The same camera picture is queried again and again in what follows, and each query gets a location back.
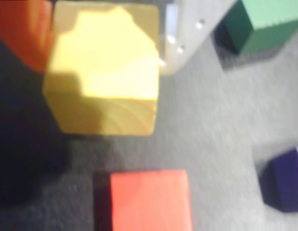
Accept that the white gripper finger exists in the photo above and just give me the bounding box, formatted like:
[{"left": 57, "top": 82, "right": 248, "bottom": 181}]
[{"left": 159, "top": 0, "right": 237, "bottom": 77}]

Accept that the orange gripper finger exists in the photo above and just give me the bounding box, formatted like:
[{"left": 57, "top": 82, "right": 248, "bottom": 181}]
[{"left": 0, "top": 0, "right": 53, "bottom": 73}]

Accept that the yellow wooden cube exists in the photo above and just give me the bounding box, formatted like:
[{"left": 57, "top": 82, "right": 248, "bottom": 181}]
[{"left": 42, "top": 0, "right": 162, "bottom": 137}]

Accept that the green wooden cube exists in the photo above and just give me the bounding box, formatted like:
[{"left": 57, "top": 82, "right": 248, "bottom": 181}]
[{"left": 213, "top": 0, "right": 298, "bottom": 56}]

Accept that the red wooden cube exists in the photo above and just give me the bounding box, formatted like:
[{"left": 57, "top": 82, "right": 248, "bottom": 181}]
[{"left": 92, "top": 169, "right": 194, "bottom": 231}]

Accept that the purple wooden cube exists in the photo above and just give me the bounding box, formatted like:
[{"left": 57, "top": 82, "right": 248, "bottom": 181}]
[{"left": 258, "top": 145, "right": 298, "bottom": 214}]

